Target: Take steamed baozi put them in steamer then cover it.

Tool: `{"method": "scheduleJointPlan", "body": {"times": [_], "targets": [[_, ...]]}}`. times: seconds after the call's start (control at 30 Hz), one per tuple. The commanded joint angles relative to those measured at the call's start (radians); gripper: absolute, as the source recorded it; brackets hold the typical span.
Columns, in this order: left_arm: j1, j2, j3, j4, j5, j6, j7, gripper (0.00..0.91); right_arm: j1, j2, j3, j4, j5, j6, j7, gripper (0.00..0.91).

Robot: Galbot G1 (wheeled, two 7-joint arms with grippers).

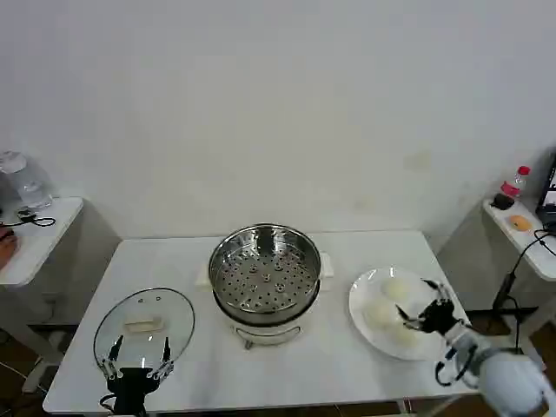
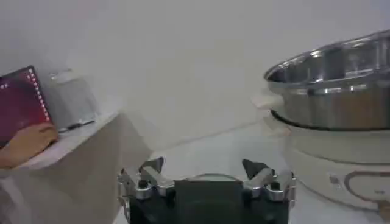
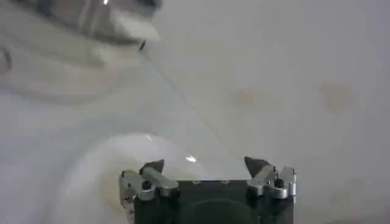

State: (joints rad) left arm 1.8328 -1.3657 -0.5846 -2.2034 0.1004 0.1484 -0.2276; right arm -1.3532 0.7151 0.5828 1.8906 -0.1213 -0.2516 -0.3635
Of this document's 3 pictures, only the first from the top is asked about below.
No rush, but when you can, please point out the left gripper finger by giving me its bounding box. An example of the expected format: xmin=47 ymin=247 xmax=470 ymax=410
xmin=146 ymin=336 xmax=175 ymax=381
xmin=100 ymin=334 xmax=125 ymax=381

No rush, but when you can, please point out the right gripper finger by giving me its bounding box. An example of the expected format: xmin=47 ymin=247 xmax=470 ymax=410
xmin=420 ymin=279 xmax=454 ymax=308
xmin=394 ymin=304 xmax=429 ymax=333

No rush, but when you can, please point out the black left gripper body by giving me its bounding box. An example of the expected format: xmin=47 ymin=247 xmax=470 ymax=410
xmin=107 ymin=367 xmax=155 ymax=417

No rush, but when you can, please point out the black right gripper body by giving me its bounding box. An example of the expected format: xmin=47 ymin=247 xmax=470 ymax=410
xmin=417 ymin=299 xmax=458 ymax=336

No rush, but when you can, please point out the white steamed bun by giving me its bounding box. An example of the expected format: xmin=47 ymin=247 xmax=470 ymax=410
xmin=381 ymin=279 xmax=414 ymax=301
xmin=390 ymin=325 xmax=422 ymax=349
xmin=367 ymin=301 xmax=403 ymax=328

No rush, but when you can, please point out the white round plate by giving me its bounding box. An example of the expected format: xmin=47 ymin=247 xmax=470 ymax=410
xmin=348 ymin=267 xmax=463 ymax=362

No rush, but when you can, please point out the round glass lid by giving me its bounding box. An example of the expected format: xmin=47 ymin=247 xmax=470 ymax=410
xmin=93 ymin=286 xmax=195 ymax=380

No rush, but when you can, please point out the white side table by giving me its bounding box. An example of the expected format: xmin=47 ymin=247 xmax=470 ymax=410
xmin=481 ymin=197 xmax=556 ymax=280
xmin=0 ymin=197 xmax=85 ymax=394

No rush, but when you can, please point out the white electric cooker base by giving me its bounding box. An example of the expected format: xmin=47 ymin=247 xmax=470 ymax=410
xmin=195 ymin=251 xmax=338 ymax=351

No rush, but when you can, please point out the perforated steel steamer pot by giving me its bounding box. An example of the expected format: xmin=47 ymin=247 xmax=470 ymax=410
xmin=208 ymin=223 xmax=323 ymax=326

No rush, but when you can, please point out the clear bottle red cap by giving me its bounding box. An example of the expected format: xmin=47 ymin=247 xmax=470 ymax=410
xmin=500 ymin=165 xmax=533 ymax=200

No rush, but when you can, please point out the reddish pink item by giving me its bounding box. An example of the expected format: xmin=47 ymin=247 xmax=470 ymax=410
xmin=0 ymin=225 xmax=23 ymax=271

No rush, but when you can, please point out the dark monitor screen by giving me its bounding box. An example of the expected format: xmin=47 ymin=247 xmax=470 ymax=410
xmin=535 ymin=149 xmax=556 ymax=223

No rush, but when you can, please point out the large clear water jug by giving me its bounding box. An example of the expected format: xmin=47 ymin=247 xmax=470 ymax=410
xmin=0 ymin=150 xmax=55 ymax=210

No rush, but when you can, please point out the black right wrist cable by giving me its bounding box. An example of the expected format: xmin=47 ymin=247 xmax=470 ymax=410
xmin=435 ymin=345 xmax=475 ymax=388

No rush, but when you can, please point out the black stand with cable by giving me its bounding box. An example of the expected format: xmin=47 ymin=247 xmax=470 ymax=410
xmin=490 ymin=225 xmax=556 ymax=336

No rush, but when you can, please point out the black strap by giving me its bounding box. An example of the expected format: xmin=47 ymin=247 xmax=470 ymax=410
xmin=16 ymin=208 xmax=57 ymax=228

